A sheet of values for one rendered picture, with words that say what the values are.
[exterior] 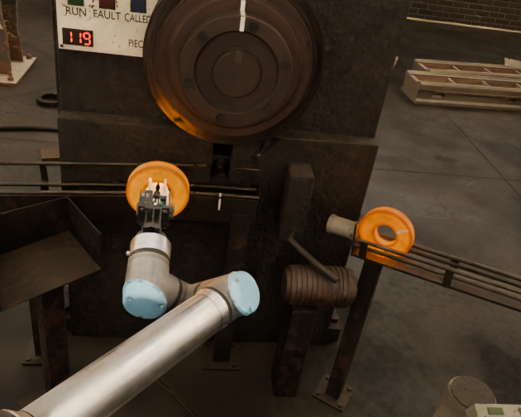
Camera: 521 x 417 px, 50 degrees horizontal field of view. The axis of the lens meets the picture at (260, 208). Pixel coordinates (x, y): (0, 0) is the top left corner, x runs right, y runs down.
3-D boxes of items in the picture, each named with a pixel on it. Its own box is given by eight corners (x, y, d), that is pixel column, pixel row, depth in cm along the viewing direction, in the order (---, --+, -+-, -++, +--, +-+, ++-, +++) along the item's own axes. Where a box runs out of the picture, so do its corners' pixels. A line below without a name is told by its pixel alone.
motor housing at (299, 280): (261, 370, 202) (284, 254, 173) (320, 371, 205) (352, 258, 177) (265, 400, 191) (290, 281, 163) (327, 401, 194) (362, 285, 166)
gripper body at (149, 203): (172, 189, 129) (169, 229, 121) (171, 213, 136) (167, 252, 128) (139, 186, 128) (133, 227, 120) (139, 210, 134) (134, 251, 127)
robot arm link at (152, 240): (169, 272, 125) (126, 269, 124) (170, 254, 129) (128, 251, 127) (170, 248, 119) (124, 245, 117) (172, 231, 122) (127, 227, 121)
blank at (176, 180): (125, 160, 137) (123, 167, 134) (188, 160, 138) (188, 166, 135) (130, 213, 145) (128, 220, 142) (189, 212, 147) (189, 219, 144)
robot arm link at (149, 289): (149, 326, 119) (110, 309, 113) (154, 277, 127) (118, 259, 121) (178, 310, 114) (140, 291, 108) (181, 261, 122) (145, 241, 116)
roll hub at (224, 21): (176, 113, 145) (183, 3, 130) (281, 123, 149) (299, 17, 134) (175, 122, 140) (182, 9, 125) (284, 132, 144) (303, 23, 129)
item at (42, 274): (-2, 409, 174) (-36, 222, 136) (78, 373, 190) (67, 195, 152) (22, 459, 162) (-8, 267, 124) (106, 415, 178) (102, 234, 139)
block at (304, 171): (274, 222, 183) (285, 158, 170) (297, 224, 184) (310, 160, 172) (277, 242, 174) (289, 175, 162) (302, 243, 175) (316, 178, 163)
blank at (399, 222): (375, 258, 168) (370, 263, 165) (355, 213, 165) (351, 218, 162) (423, 249, 158) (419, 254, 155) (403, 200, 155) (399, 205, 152)
